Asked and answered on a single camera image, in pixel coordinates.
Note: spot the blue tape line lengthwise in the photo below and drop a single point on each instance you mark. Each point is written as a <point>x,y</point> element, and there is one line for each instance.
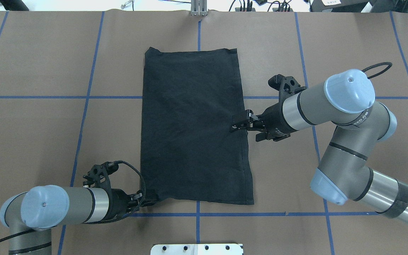
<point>87,98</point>

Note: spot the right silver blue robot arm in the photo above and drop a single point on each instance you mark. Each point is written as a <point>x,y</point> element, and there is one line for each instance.
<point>347,100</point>

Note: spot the aluminium frame post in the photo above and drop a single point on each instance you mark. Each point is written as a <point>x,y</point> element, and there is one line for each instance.
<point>199,8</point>

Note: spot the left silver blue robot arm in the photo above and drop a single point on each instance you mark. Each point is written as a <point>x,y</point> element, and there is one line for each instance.
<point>30,216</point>

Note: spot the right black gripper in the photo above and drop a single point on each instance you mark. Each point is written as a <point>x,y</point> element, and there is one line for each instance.
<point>274,120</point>

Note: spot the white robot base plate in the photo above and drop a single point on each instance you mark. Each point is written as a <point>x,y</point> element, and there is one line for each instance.
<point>198,249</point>

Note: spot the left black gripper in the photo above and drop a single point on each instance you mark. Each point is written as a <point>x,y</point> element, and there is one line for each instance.
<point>118,202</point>

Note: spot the black printed t-shirt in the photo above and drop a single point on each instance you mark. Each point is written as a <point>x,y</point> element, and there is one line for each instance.
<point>187,149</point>

